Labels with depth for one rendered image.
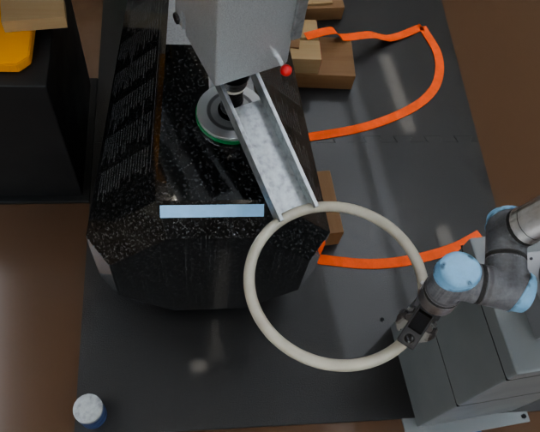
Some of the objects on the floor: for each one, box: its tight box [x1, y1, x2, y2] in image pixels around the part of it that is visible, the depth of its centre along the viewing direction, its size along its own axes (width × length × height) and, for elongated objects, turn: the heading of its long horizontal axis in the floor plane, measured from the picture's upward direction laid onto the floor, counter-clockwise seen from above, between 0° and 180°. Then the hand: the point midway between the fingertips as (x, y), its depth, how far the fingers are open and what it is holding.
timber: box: [317, 171, 344, 245], centre depth 270 cm, size 30×12×12 cm, turn 6°
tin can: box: [73, 393, 107, 429], centre depth 222 cm, size 10×10×13 cm
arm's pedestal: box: [380, 232, 540, 432], centre depth 213 cm, size 50×50×85 cm
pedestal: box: [0, 0, 98, 205], centre depth 246 cm, size 66×66×74 cm
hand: (408, 335), depth 165 cm, fingers closed on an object, 5 cm apart
